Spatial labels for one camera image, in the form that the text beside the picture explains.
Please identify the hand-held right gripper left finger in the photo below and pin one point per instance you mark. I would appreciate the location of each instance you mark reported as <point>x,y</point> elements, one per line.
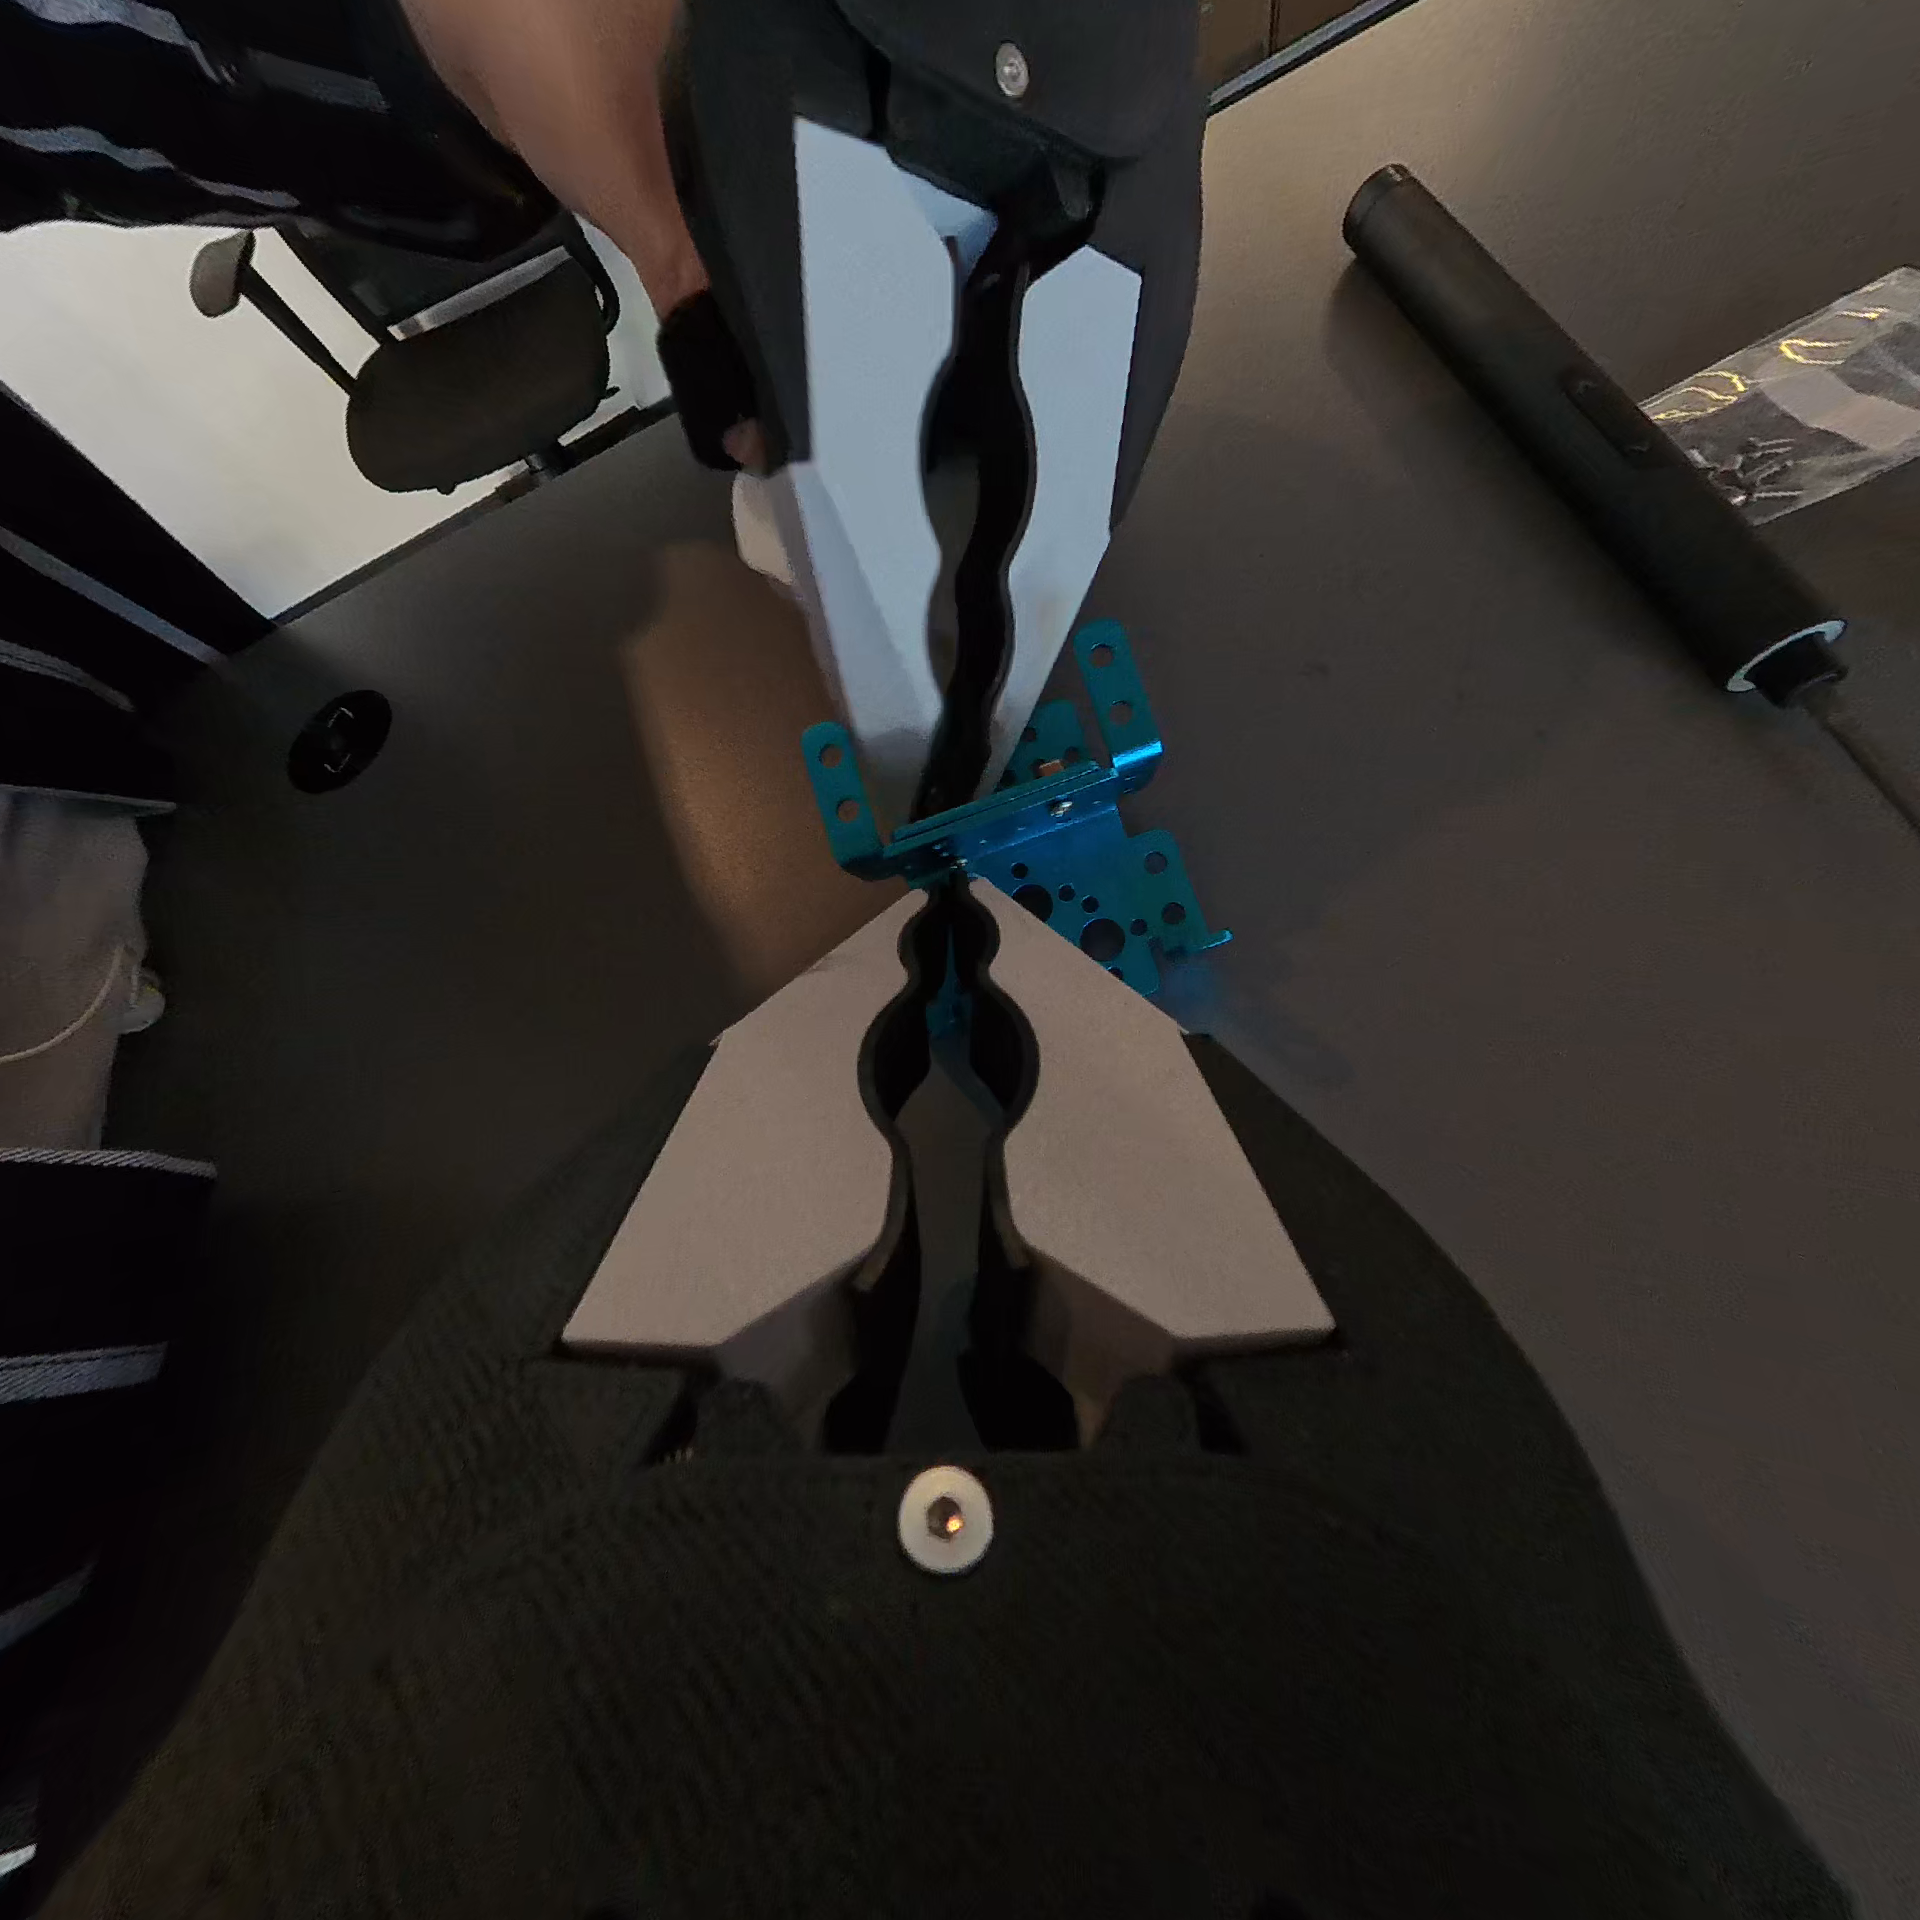
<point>735,1200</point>

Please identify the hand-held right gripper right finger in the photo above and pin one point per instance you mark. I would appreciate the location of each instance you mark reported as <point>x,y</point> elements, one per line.
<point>1155,1200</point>

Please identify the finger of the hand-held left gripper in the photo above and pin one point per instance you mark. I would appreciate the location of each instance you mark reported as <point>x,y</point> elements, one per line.
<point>1088,421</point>
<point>868,421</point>

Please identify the blue metal bracket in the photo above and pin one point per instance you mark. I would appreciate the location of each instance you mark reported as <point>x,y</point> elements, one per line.
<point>1109,885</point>

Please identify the black electric screwdriver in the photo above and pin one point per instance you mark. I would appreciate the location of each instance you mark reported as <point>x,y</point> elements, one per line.
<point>1575,421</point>

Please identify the dark desk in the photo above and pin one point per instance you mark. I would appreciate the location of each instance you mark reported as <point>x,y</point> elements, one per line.
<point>1499,1050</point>

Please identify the round black desk grommet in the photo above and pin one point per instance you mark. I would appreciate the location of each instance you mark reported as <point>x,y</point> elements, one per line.
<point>338,743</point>

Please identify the person's left hand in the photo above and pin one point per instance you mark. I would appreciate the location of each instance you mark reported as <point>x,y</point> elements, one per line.
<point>616,119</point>

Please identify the flat clear screw bag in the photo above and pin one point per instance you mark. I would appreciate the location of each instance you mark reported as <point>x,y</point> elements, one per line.
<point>1800,390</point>

